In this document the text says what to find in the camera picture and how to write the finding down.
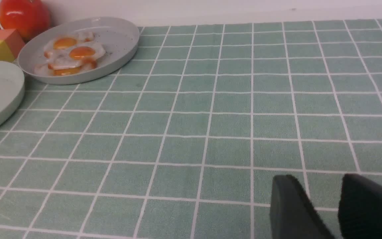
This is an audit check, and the yellow and pink block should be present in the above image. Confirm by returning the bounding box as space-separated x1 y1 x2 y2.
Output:
0 29 25 62

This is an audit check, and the fried egg top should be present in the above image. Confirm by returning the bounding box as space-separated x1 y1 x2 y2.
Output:
43 31 95 58

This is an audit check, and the red tomato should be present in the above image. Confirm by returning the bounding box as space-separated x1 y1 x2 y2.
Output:
0 0 51 42

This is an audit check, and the fried egg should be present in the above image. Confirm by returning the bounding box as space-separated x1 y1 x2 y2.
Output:
47 42 106 70
34 61 97 76
43 31 95 58

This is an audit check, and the grey plate with eggs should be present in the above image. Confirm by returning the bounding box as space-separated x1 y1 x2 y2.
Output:
17 17 140 85

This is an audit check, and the fried egg middle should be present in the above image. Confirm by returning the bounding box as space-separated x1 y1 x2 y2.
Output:
47 42 106 70

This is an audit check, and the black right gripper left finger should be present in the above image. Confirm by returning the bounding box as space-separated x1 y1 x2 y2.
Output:
270 175 335 239

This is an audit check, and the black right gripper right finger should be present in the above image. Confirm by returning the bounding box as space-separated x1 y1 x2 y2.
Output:
338 174 382 239

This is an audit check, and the green checkered tablecloth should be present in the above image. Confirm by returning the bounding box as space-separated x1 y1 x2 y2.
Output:
0 19 382 239

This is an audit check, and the fried egg bottom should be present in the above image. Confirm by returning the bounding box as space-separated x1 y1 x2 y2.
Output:
34 61 97 76

